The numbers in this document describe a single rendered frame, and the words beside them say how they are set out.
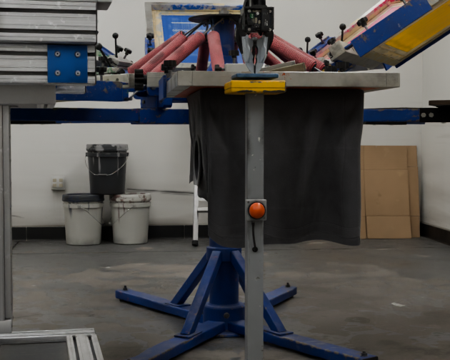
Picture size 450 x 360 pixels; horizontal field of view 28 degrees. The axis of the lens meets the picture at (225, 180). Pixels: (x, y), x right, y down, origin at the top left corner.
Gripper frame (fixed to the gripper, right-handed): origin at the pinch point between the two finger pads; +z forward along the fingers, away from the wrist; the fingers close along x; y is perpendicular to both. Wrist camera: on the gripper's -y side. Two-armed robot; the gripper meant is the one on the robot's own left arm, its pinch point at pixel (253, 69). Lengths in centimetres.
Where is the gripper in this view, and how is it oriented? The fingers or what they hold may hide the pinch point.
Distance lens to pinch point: 214.2
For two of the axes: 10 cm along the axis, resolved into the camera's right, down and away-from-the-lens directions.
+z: 0.0, 10.0, 0.5
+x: 9.9, -0.1, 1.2
